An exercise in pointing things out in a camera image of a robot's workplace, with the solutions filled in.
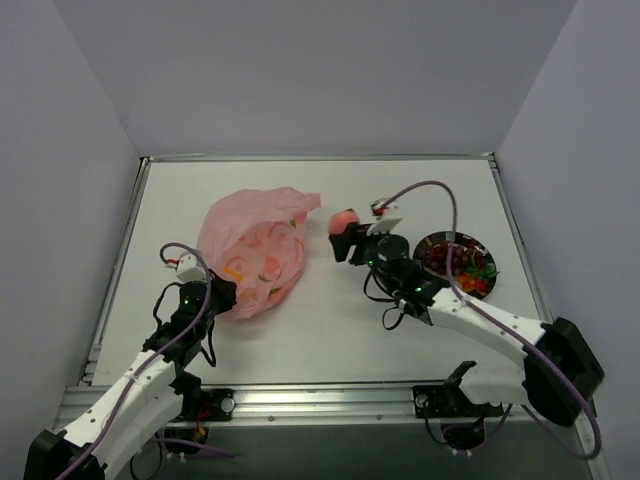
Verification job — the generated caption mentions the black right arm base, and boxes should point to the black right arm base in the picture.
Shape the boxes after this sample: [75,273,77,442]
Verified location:
[412,385,487,451]

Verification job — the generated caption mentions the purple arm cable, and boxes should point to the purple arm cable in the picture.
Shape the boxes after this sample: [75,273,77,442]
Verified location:
[49,242,235,480]
[372,180,601,461]

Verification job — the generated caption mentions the pink fake peach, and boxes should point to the pink fake peach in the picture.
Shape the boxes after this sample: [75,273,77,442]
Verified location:
[328,209,360,235]

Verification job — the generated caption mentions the dark red fake grapes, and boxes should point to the dark red fake grapes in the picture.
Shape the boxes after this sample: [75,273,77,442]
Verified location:
[422,242,487,276]

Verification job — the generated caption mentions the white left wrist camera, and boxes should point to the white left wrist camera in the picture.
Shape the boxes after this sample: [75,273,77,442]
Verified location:
[165,252,207,283]

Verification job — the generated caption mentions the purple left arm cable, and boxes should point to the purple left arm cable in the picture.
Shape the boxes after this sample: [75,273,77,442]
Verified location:
[49,242,235,480]

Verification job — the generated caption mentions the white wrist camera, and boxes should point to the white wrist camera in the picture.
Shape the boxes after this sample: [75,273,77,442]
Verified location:
[165,252,207,283]
[367,199,403,236]

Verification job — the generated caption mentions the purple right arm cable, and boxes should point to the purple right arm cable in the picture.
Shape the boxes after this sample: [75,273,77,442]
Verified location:
[372,180,601,461]

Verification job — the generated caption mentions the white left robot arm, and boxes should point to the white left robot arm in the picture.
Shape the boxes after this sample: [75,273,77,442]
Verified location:
[23,275,236,479]

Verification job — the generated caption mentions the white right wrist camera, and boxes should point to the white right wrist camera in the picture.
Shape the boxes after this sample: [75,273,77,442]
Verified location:
[367,199,403,236]

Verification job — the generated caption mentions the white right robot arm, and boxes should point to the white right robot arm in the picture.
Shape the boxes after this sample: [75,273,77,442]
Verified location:
[328,221,604,427]

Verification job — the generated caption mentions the red fake cherry tomatoes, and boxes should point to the red fake cherry tomatoes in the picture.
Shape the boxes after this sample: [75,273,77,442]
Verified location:
[457,264,499,296]

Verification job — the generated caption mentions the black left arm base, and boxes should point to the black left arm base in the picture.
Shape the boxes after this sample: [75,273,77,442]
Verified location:
[165,388,235,445]

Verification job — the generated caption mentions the aluminium front rail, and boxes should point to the aluminium front rail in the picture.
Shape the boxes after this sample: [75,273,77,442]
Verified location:
[52,375,597,426]

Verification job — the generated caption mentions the black rimmed round plate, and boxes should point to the black rimmed round plate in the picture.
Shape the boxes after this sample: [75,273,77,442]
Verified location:
[413,231,499,300]

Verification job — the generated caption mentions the pink plastic bag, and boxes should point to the pink plastic bag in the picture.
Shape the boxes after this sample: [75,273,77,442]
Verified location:
[197,187,321,322]

